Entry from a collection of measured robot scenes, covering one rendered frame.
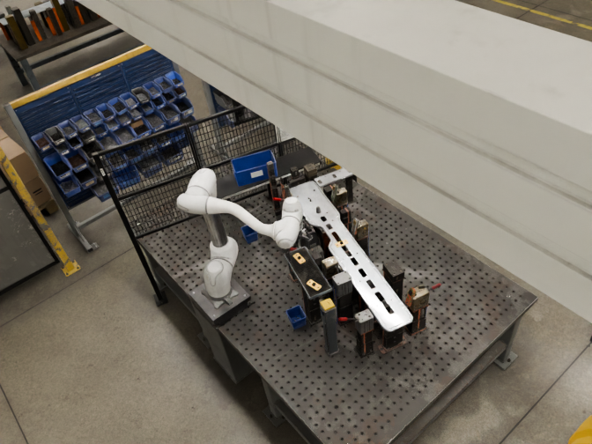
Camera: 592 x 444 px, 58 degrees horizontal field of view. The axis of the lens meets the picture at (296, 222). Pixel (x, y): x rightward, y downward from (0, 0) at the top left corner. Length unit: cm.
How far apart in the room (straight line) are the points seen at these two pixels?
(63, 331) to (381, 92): 463
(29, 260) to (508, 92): 497
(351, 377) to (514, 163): 298
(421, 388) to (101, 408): 232
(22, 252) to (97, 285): 67
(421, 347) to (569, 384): 127
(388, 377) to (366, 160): 290
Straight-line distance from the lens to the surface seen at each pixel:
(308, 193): 382
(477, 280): 371
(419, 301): 316
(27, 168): 573
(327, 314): 298
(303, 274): 310
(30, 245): 507
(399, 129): 34
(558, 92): 30
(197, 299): 358
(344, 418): 313
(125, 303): 484
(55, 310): 508
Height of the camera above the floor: 354
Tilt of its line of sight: 44 degrees down
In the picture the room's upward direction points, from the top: 8 degrees counter-clockwise
